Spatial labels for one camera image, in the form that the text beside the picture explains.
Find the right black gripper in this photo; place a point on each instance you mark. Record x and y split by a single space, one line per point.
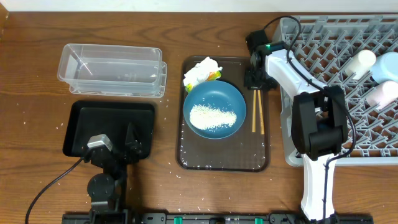
249 81

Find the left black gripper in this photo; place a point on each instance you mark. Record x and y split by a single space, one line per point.
134 147

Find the dark blue plate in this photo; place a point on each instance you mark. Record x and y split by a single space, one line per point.
216 94

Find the wooden chopstick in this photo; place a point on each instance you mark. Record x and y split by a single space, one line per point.
254 111
261 117

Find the white green cup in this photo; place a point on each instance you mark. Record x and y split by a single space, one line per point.
360 64

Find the pink cup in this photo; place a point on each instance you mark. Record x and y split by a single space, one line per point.
383 95

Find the light blue bowl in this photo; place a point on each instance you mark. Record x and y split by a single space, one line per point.
385 68

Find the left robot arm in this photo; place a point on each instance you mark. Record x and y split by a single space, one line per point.
107 190

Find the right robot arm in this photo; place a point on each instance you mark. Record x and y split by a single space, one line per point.
318 120

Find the grey dishwasher rack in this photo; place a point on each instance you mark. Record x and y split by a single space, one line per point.
325 48

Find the green yellow snack wrapper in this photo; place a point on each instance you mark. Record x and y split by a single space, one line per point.
212 76

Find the black plastic bin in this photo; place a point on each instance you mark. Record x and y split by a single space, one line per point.
91 118

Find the crumpled white tissue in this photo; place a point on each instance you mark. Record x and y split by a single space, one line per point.
201 72

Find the pile of white rice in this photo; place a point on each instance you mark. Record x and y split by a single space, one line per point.
204 117

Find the brown serving tray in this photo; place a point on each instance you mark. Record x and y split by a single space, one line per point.
243 151

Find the clear plastic bin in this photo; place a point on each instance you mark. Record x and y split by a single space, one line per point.
113 70

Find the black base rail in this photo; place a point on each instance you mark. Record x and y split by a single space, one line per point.
186 218

